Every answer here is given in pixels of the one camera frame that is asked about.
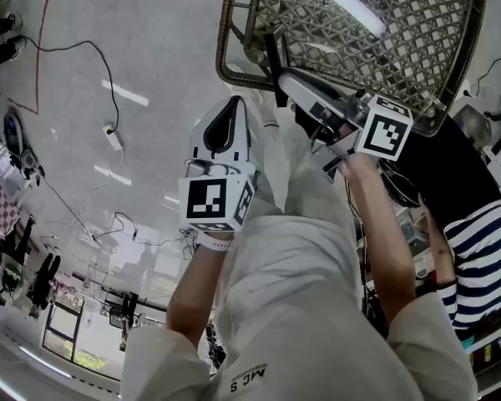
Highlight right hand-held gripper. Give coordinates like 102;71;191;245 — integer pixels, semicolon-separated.
277;67;415;183

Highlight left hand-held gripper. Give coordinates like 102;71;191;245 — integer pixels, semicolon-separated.
178;96;259;234

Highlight dark framed window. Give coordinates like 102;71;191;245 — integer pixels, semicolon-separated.
40;298;85;363

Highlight dark wicker glass-top table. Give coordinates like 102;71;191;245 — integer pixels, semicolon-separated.
215;0;490;139

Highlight white cable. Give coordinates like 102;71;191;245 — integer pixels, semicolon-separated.
82;148;127;225

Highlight black looped cable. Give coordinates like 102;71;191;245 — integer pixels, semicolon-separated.
18;34;121;136

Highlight person's right forearm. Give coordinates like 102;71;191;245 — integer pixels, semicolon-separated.
337;152;418;326

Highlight grey plastic bin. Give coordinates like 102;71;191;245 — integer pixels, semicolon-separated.
452;104;493;142

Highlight white wristband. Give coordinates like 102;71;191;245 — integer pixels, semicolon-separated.
196;231;235;252

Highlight person's left forearm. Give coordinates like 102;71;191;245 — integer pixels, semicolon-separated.
165;231;235;347

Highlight black bag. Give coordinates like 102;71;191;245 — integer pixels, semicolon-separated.
377;159;423;209

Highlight person's white shirt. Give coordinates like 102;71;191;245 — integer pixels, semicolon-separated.
120;213;479;401

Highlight black framed picture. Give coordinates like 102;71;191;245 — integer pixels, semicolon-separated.
263;25;293;109

